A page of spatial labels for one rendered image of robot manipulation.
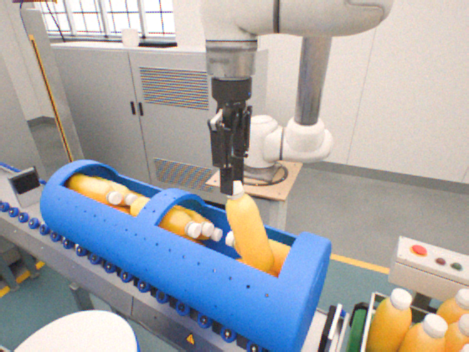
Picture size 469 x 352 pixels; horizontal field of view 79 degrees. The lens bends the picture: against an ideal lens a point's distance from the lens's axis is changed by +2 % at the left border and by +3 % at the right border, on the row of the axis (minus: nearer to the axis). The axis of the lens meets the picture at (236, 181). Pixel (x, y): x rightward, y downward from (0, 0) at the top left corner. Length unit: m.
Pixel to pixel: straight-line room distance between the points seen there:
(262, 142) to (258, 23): 0.82
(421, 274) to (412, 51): 2.68
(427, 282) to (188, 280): 0.63
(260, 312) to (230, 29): 0.52
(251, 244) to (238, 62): 0.37
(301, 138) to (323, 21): 0.79
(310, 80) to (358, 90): 2.30
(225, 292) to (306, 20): 0.52
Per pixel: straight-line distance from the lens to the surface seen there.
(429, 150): 3.65
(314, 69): 1.11
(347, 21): 0.49
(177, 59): 2.50
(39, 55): 1.68
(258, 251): 0.66
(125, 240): 0.82
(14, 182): 1.52
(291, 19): 0.49
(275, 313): 0.62
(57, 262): 1.31
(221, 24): 0.49
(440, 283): 0.96
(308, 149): 1.25
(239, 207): 0.61
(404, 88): 3.43
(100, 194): 0.99
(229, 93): 0.51
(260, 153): 1.28
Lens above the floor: 1.66
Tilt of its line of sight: 30 degrees down
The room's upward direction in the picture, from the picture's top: straight up
